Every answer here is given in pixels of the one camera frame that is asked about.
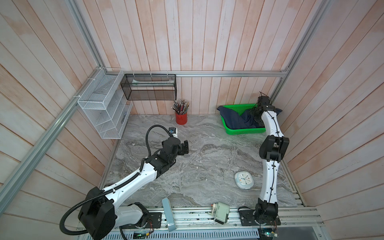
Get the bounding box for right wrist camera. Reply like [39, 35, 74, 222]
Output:
[257, 95, 270, 107]

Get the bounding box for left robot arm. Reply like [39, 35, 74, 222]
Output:
[78, 137, 189, 240]

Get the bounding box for white alarm clock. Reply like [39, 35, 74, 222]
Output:
[234, 171, 255, 190]

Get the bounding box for black mesh wall basket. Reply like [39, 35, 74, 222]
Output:
[121, 74, 177, 101]

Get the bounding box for aluminium frame rail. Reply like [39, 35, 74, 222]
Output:
[108, 69, 288, 78]

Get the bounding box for green plastic basket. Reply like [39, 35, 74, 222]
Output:
[221, 104, 266, 135]

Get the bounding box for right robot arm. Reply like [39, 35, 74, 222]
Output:
[251, 94, 290, 225]

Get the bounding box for dark blue denim trousers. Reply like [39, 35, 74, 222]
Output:
[217, 106, 265, 130]

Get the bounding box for red pencil cup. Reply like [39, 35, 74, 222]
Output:
[175, 113, 188, 125]

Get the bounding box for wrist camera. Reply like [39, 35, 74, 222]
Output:
[168, 127, 178, 138]
[257, 95, 270, 107]

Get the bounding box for coloured pencils bunch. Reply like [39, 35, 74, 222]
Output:
[172, 99, 190, 115]

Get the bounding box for black corrugated cable hose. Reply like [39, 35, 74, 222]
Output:
[59, 124, 175, 240]

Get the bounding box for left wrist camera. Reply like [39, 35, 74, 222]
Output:
[168, 127, 178, 138]

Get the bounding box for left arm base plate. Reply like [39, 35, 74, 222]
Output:
[132, 212, 162, 229]

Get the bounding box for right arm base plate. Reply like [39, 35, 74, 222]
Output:
[238, 208, 281, 227]

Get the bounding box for light blue flat block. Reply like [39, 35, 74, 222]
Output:
[162, 198, 177, 232]

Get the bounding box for white wire mesh shelf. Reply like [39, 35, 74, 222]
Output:
[78, 68, 133, 140]

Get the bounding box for grey white small device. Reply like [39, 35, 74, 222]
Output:
[211, 202, 230, 225]

